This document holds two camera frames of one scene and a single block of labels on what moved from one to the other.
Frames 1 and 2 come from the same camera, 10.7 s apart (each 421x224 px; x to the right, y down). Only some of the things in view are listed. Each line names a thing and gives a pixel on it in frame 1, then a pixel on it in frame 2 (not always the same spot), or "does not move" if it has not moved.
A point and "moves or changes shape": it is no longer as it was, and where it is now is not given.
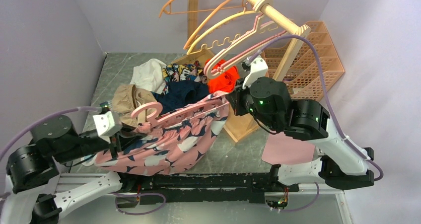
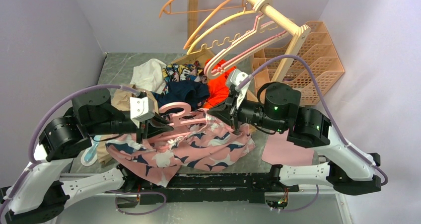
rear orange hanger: [167, 8] does not move
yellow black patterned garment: [176, 72] does not move
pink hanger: [218, 100] to [176, 121]
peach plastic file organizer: [315, 68] does not move
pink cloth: [283, 149] does not move
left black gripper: [124, 135] to [157, 125]
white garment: [149, 75] does not move
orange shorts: [225, 81] does not move
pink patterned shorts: [173, 143] moves or changes shape
